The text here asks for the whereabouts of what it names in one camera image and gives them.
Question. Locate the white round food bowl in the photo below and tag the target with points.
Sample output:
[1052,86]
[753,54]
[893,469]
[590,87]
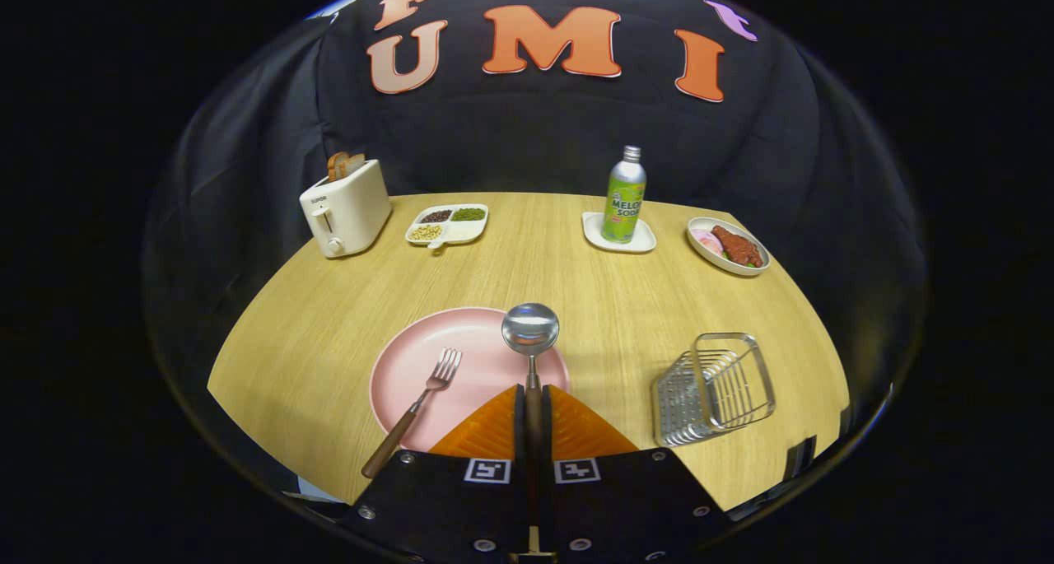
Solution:
[725,263]

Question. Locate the green soda bottle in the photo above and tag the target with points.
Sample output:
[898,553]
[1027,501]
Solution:
[623,202]

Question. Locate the pile of yellow beans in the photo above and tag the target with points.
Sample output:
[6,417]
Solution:
[425,232]

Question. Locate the pink round plate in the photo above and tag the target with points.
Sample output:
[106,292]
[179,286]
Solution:
[461,358]

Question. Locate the black backdrop cloth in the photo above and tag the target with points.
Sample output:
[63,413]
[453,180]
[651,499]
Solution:
[510,136]

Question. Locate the white toaster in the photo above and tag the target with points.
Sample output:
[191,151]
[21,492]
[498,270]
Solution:
[350,206]

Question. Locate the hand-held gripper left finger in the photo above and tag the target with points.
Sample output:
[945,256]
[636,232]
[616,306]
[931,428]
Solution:
[520,440]

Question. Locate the pile of dark beans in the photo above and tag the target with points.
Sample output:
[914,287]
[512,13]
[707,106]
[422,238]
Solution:
[436,216]

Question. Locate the red meat piece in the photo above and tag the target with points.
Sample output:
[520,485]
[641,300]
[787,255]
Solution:
[739,247]

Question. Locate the white square coaster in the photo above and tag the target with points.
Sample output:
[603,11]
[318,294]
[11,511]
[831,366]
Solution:
[641,241]

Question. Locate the brown toast slice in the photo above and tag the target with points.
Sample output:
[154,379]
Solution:
[335,165]
[354,164]

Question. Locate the pile of green beans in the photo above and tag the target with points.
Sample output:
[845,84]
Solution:
[468,214]

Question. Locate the pink ham slices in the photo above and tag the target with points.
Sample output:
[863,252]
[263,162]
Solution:
[706,240]

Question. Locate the white divided snack dish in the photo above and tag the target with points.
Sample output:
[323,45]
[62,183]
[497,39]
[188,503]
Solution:
[465,230]

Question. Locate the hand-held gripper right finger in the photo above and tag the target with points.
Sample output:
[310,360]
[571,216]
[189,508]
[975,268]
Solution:
[546,445]

